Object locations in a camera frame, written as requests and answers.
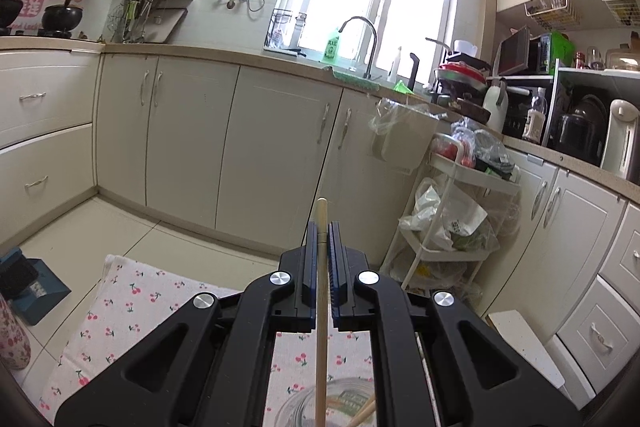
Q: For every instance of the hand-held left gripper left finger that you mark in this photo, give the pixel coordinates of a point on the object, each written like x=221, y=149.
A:
x=311, y=267

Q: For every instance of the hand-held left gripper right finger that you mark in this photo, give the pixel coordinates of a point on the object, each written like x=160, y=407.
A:
x=334, y=267

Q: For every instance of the wooden chopstick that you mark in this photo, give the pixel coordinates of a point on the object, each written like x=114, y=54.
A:
x=362, y=414
x=321, y=357

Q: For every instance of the clear glass jar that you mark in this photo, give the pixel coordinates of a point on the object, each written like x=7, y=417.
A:
x=345, y=399

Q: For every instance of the white trash bin with bag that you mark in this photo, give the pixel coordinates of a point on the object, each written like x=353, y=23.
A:
x=400, y=142

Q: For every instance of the white rolling cart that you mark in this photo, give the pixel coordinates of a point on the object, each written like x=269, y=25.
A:
x=470, y=179

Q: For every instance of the bag of red tomatoes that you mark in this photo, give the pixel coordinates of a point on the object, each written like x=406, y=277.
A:
x=447, y=149

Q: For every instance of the cherry print cloth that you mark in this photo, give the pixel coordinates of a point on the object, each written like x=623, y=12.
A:
x=140, y=292

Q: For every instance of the cream sink base cabinets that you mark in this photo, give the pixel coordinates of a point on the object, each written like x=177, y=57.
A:
x=200, y=132

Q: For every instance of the white step stool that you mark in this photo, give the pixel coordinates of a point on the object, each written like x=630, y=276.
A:
x=525, y=347

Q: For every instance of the green dish soap bottle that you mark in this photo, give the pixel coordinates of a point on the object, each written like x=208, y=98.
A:
x=331, y=47

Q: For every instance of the white thermos jug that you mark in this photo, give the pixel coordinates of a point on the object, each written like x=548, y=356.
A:
x=495, y=107

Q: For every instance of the chrome sink faucet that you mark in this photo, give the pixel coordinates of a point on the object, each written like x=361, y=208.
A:
x=372, y=42

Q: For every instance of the stack of pans and dishes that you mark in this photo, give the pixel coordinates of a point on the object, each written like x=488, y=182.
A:
x=462, y=77

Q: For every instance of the cream cabinets with drawers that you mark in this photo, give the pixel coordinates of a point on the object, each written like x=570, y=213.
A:
x=575, y=247

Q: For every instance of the bottle with white label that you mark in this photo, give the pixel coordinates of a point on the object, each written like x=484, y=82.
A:
x=534, y=119

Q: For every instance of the blue dustpan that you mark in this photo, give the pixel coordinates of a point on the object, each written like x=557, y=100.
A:
x=45, y=302

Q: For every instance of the black rice cooker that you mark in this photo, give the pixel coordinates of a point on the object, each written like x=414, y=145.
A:
x=575, y=137

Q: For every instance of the cutting board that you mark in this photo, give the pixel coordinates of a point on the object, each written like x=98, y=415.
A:
x=167, y=24

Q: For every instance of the black microwave oven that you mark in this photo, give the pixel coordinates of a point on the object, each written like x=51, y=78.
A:
x=517, y=52

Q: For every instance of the cream drawer cabinet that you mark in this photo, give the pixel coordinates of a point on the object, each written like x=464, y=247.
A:
x=45, y=132

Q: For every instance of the floral pink bottle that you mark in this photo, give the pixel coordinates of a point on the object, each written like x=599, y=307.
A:
x=12, y=337

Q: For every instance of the white electric thermo pot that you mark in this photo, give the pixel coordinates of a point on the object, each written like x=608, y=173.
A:
x=620, y=142

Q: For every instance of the green box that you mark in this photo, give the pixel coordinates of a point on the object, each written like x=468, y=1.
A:
x=562, y=52

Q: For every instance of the white counter shelf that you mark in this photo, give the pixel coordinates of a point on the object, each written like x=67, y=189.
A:
x=600, y=73

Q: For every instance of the black pot with pestle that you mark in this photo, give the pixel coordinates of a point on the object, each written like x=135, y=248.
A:
x=62, y=17

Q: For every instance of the black lidded pot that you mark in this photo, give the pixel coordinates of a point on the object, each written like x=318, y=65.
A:
x=10, y=9

